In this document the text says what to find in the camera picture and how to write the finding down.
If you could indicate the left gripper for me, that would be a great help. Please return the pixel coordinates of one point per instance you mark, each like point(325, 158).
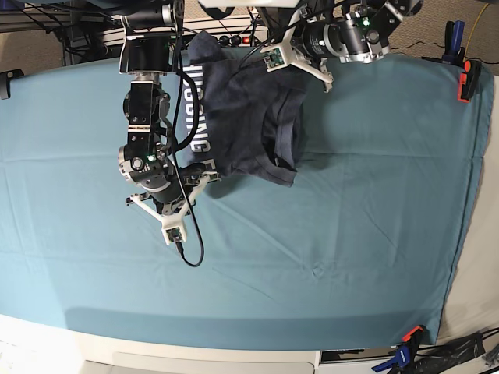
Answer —
point(296, 53)

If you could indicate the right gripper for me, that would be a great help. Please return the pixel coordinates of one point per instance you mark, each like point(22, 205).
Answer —
point(168, 192)

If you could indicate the blue-grey T-shirt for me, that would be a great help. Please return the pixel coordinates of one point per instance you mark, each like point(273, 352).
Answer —
point(250, 119)

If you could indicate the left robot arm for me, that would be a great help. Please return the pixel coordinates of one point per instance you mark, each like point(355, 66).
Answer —
point(350, 31)

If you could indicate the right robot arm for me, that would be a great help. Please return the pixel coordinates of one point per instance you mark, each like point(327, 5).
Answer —
point(150, 51)

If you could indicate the blue clamp top right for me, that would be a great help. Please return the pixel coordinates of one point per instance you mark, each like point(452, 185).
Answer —
point(454, 52)

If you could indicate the blue clamp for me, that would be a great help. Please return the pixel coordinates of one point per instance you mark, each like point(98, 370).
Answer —
point(401, 358)
point(454, 52)

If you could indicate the orange black clamp top right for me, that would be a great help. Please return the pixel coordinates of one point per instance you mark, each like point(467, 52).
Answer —
point(468, 80)

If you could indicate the orange black clamp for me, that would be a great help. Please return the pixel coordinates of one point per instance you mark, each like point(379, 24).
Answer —
point(468, 80)
point(415, 336)

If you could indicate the teal table cloth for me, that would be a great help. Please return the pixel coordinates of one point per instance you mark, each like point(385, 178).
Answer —
point(359, 250)

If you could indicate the blue clamp bottom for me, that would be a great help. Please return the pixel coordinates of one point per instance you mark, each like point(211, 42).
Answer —
point(401, 358)

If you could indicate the orange black clamp bottom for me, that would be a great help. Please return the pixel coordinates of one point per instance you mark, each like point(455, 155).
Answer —
point(415, 336)

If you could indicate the black plastic bag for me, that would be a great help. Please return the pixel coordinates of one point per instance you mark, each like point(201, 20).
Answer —
point(442, 357)

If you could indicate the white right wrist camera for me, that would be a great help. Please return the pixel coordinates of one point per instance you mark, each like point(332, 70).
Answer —
point(174, 232)

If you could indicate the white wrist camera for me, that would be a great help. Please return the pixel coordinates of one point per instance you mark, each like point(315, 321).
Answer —
point(274, 57)
point(174, 232)

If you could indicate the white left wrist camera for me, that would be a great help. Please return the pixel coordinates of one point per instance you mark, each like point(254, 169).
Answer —
point(274, 57)

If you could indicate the black power strip red switch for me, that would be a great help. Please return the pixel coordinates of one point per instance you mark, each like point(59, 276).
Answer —
point(239, 41)

